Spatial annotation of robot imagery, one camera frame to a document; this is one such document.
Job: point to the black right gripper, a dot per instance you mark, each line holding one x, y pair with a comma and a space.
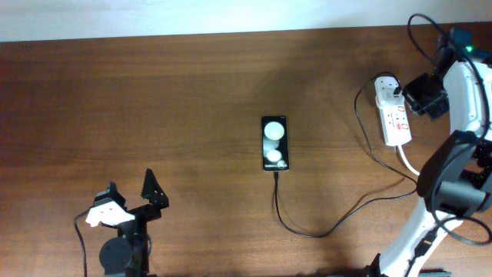
410, 91

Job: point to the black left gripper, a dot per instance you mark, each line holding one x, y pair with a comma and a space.
157, 198

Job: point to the white power strip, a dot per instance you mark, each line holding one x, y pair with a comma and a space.
395, 125

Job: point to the black smartphone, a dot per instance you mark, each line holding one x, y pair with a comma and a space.
275, 147

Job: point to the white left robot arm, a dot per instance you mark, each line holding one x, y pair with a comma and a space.
128, 253

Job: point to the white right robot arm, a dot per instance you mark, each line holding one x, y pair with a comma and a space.
455, 182

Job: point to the white USB charger adapter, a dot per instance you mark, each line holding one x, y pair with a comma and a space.
388, 92

